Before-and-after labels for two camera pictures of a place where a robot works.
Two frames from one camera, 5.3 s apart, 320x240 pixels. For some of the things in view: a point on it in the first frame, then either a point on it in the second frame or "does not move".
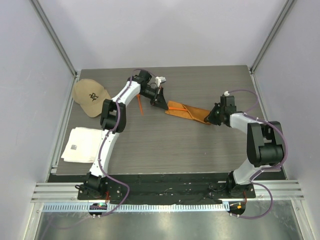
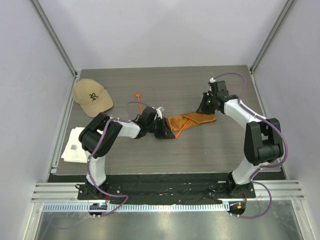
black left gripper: [158, 100] → [165, 132]
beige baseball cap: [90, 95] does not move
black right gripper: [211, 119] → [203, 109]
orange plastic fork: [140, 106] does not move
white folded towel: [82, 145] does not move
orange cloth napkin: [196, 114] → [177, 123]
